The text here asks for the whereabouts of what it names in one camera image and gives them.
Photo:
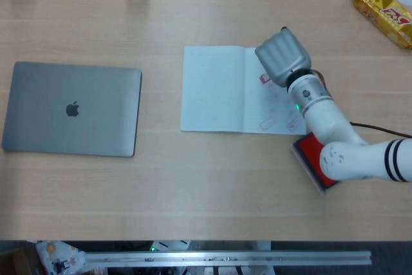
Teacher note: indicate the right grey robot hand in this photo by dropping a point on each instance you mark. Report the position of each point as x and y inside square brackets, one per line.
[283, 56]

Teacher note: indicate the small red white stamp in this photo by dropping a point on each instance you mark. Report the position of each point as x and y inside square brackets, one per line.
[264, 78]

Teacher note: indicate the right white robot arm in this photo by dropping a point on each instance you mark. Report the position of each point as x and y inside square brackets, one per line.
[328, 123]

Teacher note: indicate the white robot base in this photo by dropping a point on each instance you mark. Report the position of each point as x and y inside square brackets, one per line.
[170, 245]

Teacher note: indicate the open white notebook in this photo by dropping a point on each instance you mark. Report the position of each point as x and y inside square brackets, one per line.
[212, 91]

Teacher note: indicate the red ink pad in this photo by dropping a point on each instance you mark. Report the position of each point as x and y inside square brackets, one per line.
[307, 151]

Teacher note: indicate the yellow snack packet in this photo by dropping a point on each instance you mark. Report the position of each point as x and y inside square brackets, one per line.
[383, 11]

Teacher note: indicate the grey closed laptop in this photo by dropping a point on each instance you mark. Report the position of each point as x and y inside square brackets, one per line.
[48, 94]

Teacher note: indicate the white printed bag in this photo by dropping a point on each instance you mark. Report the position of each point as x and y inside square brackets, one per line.
[61, 255]

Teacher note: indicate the brown cardboard box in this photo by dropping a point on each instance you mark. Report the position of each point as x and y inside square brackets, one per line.
[16, 262]

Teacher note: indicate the aluminium rail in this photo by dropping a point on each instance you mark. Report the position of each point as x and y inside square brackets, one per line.
[225, 258]

